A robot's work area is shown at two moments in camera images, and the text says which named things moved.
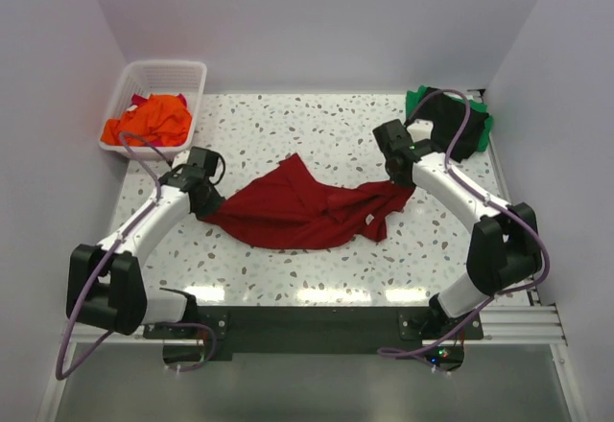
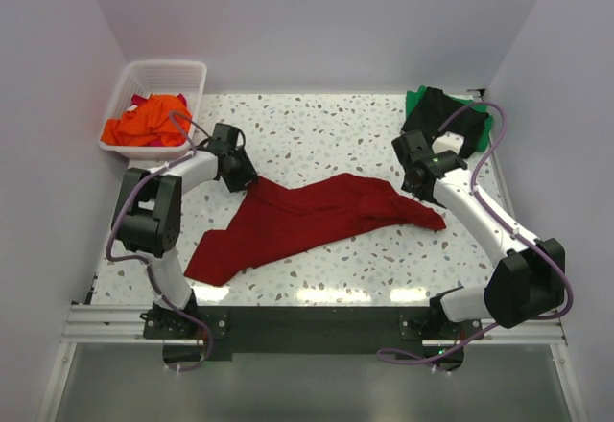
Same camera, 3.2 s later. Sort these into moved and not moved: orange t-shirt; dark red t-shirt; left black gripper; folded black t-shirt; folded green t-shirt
Moved: left black gripper; dark red t-shirt
Not moved: folded black t-shirt; folded green t-shirt; orange t-shirt
